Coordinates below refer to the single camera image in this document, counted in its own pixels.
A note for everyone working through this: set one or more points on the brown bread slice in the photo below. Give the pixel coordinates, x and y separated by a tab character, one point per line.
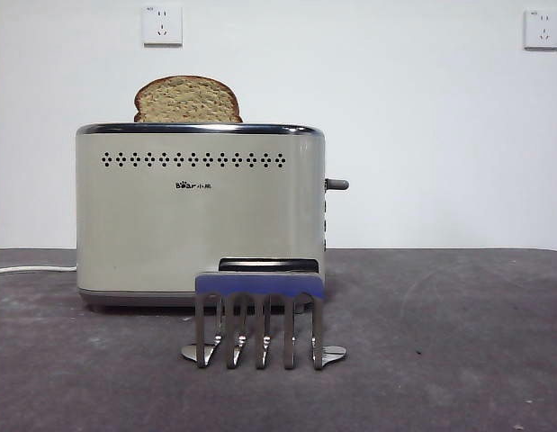
188	101

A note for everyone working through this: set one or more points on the grey toaster lever knob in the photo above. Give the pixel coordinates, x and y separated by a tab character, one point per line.
338	184

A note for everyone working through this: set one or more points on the steel toast rack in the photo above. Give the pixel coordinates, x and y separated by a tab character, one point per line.
260	285

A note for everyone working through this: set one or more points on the cream Bear toaster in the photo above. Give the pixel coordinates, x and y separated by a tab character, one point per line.
170	225

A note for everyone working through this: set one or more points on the white wall socket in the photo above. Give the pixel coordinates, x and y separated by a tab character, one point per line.
162	27
541	30

